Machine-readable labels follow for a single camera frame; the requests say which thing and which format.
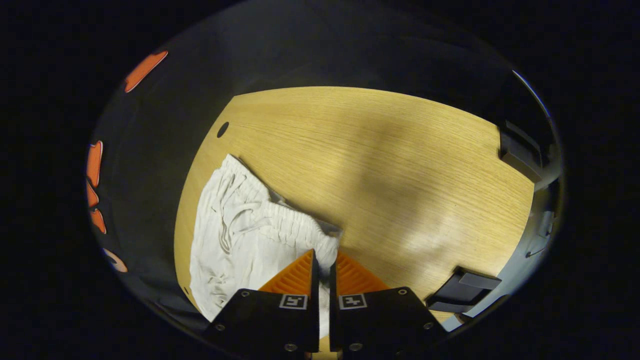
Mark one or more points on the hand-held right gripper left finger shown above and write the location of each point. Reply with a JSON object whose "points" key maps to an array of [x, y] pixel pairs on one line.
{"points": [[316, 300]]}

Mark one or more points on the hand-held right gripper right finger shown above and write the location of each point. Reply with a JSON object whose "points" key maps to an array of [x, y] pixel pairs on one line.
{"points": [[332, 320]]}

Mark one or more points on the black table edge bracket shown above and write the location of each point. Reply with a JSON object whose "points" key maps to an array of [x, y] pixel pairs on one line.
{"points": [[462, 290], [520, 150]]}

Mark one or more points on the black backdrop cloth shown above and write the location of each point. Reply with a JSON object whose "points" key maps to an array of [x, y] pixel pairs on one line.
{"points": [[160, 150]]}

